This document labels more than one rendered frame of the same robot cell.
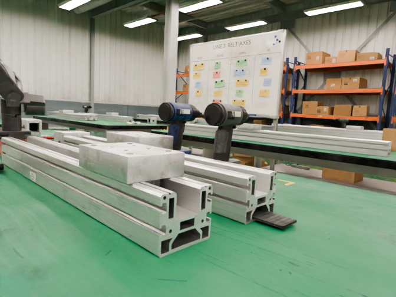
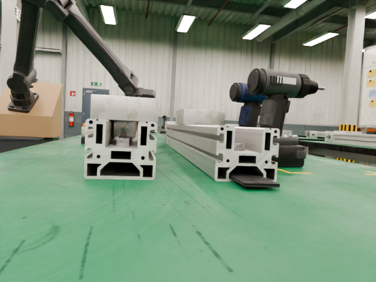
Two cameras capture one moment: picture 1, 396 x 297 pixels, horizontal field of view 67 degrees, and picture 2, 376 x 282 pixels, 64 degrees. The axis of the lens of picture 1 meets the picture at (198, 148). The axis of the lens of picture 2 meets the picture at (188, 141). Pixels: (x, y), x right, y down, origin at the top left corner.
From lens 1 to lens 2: 36 cm
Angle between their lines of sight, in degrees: 36
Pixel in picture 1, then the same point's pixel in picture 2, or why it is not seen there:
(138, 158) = (102, 97)
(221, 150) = (266, 122)
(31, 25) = (221, 57)
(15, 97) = (129, 90)
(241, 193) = (214, 145)
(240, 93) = not seen: outside the picture
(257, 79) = not seen: outside the picture
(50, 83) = (232, 106)
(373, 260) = (309, 224)
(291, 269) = (174, 203)
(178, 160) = (150, 105)
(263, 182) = (259, 141)
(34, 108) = not seen: hidden behind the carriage
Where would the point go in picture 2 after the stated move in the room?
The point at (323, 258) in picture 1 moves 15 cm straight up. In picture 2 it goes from (236, 208) to (245, 60)
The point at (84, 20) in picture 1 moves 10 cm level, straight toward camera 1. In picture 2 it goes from (265, 47) to (265, 46)
